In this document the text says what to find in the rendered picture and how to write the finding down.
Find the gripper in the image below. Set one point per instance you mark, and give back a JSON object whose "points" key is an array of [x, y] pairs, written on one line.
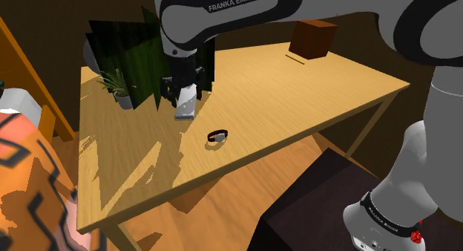
{"points": [[182, 71]]}

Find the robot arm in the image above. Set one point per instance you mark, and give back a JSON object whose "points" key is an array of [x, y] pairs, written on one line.
{"points": [[445, 134]]}

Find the silver phone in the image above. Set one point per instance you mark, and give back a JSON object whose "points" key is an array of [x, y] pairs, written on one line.
{"points": [[186, 104]]}

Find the large dark green plant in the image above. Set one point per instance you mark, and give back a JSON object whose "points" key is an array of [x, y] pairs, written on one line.
{"points": [[137, 62]]}

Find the dark red wristwatch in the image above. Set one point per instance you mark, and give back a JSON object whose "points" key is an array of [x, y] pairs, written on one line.
{"points": [[217, 137]]}

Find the small potted plant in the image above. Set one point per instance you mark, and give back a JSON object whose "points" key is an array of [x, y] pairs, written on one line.
{"points": [[121, 92]]}

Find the light wooden table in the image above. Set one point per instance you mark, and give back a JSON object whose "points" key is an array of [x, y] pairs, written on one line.
{"points": [[271, 98]]}

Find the thin brown stick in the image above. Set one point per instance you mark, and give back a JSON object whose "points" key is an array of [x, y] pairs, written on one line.
{"points": [[295, 59]]}

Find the brown box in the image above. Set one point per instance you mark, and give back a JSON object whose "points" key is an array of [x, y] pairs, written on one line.
{"points": [[312, 38]]}

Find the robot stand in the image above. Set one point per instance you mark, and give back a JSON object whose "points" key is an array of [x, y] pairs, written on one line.
{"points": [[311, 206]]}

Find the orange black patterned armchair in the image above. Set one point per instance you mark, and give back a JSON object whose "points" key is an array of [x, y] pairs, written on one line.
{"points": [[32, 192]]}

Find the orange wooden frame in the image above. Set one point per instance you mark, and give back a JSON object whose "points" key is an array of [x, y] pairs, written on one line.
{"points": [[32, 87]]}

